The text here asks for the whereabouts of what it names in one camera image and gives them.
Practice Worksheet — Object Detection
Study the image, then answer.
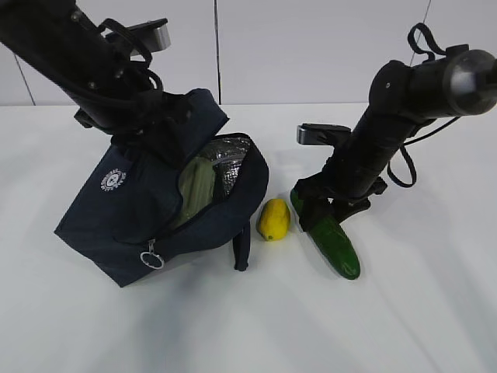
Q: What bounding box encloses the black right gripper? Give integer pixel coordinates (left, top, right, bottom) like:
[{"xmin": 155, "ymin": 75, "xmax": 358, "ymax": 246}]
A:
[{"xmin": 294, "ymin": 173, "xmax": 386, "ymax": 232}]

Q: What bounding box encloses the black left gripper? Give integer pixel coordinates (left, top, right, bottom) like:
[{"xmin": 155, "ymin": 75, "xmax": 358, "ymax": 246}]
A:
[{"xmin": 110, "ymin": 91, "xmax": 203, "ymax": 167}]

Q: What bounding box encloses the green cucumber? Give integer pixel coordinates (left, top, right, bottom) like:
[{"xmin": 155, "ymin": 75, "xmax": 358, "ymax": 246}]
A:
[{"xmin": 290, "ymin": 188, "xmax": 361, "ymax": 280}]

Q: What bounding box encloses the yellow lemon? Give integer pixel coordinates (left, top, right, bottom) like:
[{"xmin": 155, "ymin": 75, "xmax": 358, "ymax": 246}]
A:
[{"xmin": 257, "ymin": 198, "xmax": 291, "ymax": 242}]

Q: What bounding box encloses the glass container green lid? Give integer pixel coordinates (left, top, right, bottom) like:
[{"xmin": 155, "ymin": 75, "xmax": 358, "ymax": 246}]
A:
[{"xmin": 170, "ymin": 156, "xmax": 216, "ymax": 230}]

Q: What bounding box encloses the dark navy lunch bag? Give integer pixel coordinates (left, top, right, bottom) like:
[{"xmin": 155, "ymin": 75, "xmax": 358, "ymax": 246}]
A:
[{"xmin": 55, "ymin": 89, "xmax": 269, "ymax": 287}]

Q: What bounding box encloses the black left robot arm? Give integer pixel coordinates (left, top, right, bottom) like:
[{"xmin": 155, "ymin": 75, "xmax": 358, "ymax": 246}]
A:
[{"xmin": 1, "ymin": 1, "xmax": 191, "ymax": 169}]

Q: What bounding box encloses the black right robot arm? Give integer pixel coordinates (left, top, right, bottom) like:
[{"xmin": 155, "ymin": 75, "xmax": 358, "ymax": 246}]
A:
[{"xmin": 294, "ymin": 44, "xmax": 496, "ymax": 232}]

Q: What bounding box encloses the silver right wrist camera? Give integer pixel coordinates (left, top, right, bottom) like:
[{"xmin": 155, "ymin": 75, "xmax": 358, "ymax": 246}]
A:
[{"xmin": 297, "ymin": 124, "xmax": 351, "ymax": 147}]

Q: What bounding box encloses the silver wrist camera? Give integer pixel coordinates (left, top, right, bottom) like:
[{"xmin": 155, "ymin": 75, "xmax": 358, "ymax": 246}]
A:
[
  {"xmin": 297, "ymin": 124, "xmax": 351, "ymax": 147},
  {"xmin": 104, "ymin": 18, "xmax": 171, "ymax": 60}
]

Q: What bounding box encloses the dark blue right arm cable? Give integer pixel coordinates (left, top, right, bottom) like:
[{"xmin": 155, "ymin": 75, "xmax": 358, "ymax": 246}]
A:
[{"xmin": 388, "ymin": 22, "xmax": 459, "ymax": 188}]

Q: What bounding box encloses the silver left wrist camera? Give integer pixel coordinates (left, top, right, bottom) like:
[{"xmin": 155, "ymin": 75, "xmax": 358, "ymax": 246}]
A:
[{"xmin": 104, "ymin": 18, "xmax": 171, "ymax": 60}]

